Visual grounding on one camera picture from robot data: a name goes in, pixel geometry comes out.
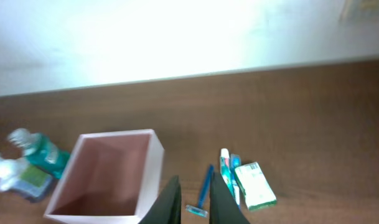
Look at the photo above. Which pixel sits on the blue white toothbrush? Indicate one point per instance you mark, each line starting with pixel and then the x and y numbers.
pixel 235 161

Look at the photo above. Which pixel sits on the clear foam pump bottle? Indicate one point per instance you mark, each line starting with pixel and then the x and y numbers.
pixel 20 177

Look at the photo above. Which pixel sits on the white square cardboard box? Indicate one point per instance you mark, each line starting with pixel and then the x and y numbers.
pixel 110 178

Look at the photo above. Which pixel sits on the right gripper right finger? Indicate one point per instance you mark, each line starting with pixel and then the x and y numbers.
pixel 223 208

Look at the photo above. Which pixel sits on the white teal toothpaste tube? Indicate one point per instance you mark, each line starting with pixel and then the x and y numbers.
pixel 225 169

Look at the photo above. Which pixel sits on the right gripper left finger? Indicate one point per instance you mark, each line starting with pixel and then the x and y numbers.
pixel 167 207

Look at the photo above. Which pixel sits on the green white soap box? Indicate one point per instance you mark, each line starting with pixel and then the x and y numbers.
pixel 254 187

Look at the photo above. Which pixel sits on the teal mouthwash bottle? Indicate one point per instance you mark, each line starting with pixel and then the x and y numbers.
pixel 40 151

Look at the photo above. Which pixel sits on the blue disposable razor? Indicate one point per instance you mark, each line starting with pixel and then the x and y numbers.
pixel 198 209

